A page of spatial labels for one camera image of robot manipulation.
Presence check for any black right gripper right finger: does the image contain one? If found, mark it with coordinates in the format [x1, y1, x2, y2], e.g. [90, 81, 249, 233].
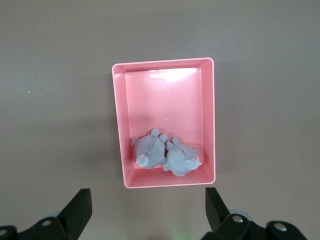
[202, 186, 309, 240]

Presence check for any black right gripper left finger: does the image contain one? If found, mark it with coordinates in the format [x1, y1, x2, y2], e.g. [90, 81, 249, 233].
[0, 188, 93, 240]

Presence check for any grey plush toy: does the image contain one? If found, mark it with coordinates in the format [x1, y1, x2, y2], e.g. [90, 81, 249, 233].
[131, 128, 168, 169]
[162, 136, 201, 177]

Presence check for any pink plastic box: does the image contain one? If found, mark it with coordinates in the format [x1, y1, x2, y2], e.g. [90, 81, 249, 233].
[111, 57, 216, 189]

